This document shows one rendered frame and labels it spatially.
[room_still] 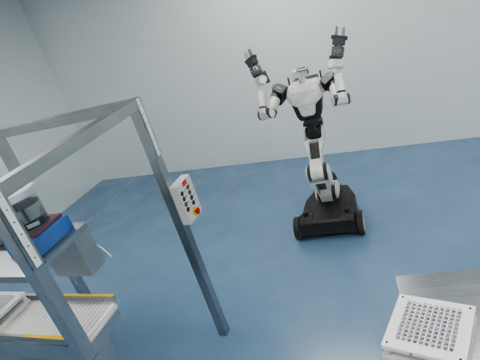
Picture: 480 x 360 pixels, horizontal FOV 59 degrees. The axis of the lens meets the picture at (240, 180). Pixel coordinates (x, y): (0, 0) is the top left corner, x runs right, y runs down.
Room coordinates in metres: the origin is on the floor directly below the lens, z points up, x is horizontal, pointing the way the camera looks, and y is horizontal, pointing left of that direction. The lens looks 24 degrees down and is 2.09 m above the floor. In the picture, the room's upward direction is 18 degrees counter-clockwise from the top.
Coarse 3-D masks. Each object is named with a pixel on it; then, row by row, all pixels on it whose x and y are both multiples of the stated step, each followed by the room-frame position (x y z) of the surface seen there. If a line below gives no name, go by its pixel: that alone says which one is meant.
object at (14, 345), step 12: (36, 300) 1.99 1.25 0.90; (108, 324) 1.67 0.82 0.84; (96, 336) 1.60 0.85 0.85; (0, 348) 1.74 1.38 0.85; (12, 348) 1.70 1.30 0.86; (24, 348) 1.66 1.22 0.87; (36, 348) 1.62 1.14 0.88; (48, 348) 1.59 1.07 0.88; (60, 348) 1.55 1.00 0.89; (96, 348) 1.57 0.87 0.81
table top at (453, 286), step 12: (396, 276) 1.34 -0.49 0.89; (408, 276) 1.32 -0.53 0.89; (420, 276) 1.30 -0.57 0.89; (432, 276) 1.28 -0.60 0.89; (444, 276) 1.26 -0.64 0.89; (456, 276) 1.24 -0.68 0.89; (468, 276) 1.22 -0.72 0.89; (408, 288) 1.26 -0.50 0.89; (420, 288) 1.24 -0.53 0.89; (432, 288) 1.22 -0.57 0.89; (444, 288) 1.20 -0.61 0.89; (456, 288) 1.19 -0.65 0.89; (468, 288) 1.17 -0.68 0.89; (444, 300) 1.15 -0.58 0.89; (456, 300) 1.13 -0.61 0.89; (468, 300) 1.12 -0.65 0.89
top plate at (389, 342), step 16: (400, 304) 1.12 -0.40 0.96; (416, 304) 1.10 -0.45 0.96; (432, 304) 1.08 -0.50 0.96; (448, 304) 1.06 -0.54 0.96; (464, 304) 1.04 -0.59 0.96; (400, 320) 1.05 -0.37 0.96; (448, 320) 1.00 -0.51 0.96; (464, 320) 0.98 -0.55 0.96; (384, 336) 1.01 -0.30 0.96; (400, 336) 0.99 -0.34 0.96; (432, 336) 0.95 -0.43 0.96; (464, 336) 0.92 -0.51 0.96; (400, 352) 0.95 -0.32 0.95; (416, 352) 0.92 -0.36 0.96; (432, 352) 0.90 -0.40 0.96; (448, 352) 0.89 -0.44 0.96; (464, 352) 0.87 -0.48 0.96
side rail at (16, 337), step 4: (0, 336) 1.71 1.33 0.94; (4, 336) 1.70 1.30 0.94; (8, 336) 1.68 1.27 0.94; (12, 336) 1.67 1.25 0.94; (16, 336) 1.66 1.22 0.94; (20, 336) 1.65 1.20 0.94; (8, 340) 1.69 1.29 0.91; (12, 340) 1.68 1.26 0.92; (16, 340) 1.67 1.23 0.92; (20, 340) 1.65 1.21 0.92; (24, 340) 1.64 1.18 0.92; (28, 340) 1.63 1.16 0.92; (32, 340) 1.62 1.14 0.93; (36, 340) 1.60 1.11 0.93; (40, 340) 1.59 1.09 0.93; (44, 340) 1.58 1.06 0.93; (48, 340) 1.57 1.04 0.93; (52, 340) 1.56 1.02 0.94; (56, 340) 1.55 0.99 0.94; (60, 340) 1.54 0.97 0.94; (64, 344) 1.53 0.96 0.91
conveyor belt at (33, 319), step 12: (24, 312) 1.89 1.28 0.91; (36, 312) 1.86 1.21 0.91; (84, 312) 1.73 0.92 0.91; (96, 312) 1.70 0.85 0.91; (108, 312) 1.68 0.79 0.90; (12, 324) 1.82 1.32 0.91; (24, 324) 1.79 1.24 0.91; (36, 324) 1.75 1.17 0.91; (48, 324) 1.73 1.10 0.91; (84, 324) 1.64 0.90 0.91; (96, 324) 1.61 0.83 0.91
